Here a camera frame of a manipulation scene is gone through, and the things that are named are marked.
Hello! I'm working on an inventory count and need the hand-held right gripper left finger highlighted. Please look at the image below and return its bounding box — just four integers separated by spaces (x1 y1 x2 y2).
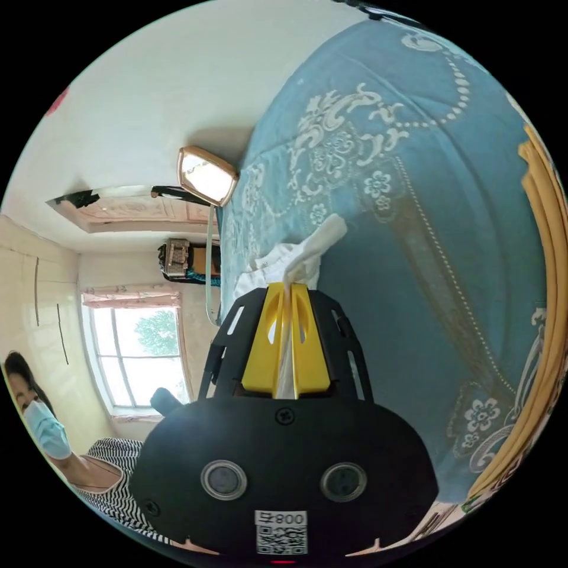
241 283 286 399

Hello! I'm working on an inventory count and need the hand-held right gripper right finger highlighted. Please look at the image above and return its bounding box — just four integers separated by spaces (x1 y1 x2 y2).
289 283 331 399

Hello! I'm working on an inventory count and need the white patterned short sleeve shirt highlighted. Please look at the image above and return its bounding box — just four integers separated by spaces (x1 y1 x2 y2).
233 214 348 400

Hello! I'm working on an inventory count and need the bed with blue patterned sheet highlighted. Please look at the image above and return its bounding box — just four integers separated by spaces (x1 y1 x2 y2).
216 17 561 509

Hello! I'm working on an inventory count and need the patterned bag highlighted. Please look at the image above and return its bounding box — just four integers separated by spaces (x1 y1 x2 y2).
157 238 222 288

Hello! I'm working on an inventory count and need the window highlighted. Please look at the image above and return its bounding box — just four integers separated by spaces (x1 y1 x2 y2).
81 305 192 410

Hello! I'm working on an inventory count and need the pink curtain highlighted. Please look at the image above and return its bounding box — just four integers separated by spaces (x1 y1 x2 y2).
82 285 183 310

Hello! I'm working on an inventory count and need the rose gold framed mirror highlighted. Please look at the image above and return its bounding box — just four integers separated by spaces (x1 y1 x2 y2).
177 145 240 208

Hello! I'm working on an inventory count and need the person's body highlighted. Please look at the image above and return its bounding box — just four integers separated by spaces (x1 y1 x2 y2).
2 350 178 547

